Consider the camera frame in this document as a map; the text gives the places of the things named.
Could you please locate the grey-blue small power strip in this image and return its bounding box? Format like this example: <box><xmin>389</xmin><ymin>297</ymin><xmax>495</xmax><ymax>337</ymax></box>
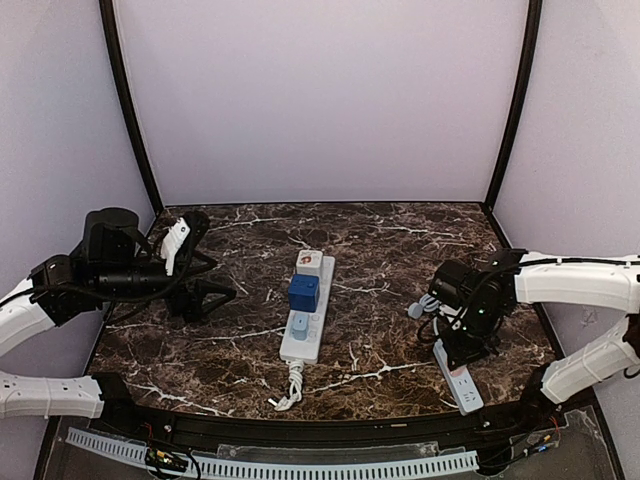
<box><xmin>407</xmin><ymin>294</ymin><xmax>485</xmax><ymax>416</ymax></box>

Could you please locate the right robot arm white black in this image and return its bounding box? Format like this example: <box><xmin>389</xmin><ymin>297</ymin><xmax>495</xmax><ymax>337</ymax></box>
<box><xmin>428</xmin><ymin>249</ymin><xmax>639</xmax><ymax>409</ymax></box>

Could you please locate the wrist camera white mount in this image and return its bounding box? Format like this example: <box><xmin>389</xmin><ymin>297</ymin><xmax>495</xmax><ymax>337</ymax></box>
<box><xmin>439</xmin><ymin>304</ymin><xmax>460</xmax><ymax>322</ymax></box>
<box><xmin>160</xmin><ymin>210</ymin><xmax>210</xmax><ymax>277</ymax></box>

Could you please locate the blue cube socket adapter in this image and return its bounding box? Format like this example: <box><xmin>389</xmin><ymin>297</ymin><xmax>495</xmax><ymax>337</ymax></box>
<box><xmin>287</xmin><ymin>274</ymin><xmax>320</xmax><ymax>313</ymax></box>

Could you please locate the light blue cube charger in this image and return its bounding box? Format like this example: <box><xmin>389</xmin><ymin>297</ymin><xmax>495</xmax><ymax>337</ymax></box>
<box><xmin>291</xmin><ymin>312</ymin><xmax>309</xmax><ymax>341</ymax></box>

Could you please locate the right black frame post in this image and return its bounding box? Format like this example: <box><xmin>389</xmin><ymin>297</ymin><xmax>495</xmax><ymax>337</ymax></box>
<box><xmin>483</xmin><ymin>0</ymin><xmax>543</xmax><ymax>213</ymax></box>

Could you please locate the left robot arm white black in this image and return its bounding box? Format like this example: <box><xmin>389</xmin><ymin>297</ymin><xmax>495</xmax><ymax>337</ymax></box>
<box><xmin>1</xmin><ymin>207</ymin><xmax>236</xmax><ymax>419</ymax></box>

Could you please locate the black frame post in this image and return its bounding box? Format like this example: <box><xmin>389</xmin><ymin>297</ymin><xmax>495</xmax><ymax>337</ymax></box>
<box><xmin>98</xmin><ymin>0</ymin><xmax>164</xmax><ymax>217</ymax></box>
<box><xmin>483</xmin><ymin>0</ymin><xmax>543</xmax><ymax>213</ymax></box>

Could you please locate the white multicolour power strip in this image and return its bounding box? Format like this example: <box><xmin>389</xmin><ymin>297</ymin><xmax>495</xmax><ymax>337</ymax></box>
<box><xmin>279</xmin><ymin>250</ymin><xmax>336</xmax><ymax>364</ymax></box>

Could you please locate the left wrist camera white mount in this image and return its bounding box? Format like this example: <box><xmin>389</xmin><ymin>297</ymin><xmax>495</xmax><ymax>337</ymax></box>
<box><xmin>160</xmin><ymin>210</ymin><xmax>210</xmax><ymax>277</ymax></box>

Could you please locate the black front table rail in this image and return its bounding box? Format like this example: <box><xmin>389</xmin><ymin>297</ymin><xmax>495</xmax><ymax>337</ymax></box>
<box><xmin>47</xmin><ymin>402</ymin><xmax>560</xmax><ymax>452</ymax></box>

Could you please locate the white cube socket adapter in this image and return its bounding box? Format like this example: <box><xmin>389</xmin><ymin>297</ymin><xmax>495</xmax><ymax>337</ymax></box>
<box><xmin>295</xmin><ymin>250</ymin><xmax>323</xmax><ymax>277</ymax></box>

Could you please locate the white slotted cable duct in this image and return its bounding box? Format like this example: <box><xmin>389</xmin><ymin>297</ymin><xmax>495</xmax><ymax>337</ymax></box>
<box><xmin>65</xmin><ymin>427</ymin><xmax>479</xmax><ymax>479</ymax></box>

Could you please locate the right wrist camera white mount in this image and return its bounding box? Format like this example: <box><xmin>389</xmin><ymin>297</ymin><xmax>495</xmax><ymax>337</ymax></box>
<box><xmin>439</xmin><ymin>304</ymin><xmax>460</xmax><ymax>322</ymax></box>

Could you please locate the left black frame post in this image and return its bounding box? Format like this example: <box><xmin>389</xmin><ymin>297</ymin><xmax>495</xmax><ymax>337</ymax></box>
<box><xmin>98</xmin><ymin>0</ymin><xmax>164</xmax><ymax>217</ymax></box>

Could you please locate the white coiled power strip cable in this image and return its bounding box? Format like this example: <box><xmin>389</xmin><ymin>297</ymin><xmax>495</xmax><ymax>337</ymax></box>
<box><xmin>268</xmin><ymin>360</ymin><xmax>306</xmax><ymax>412</ymax></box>

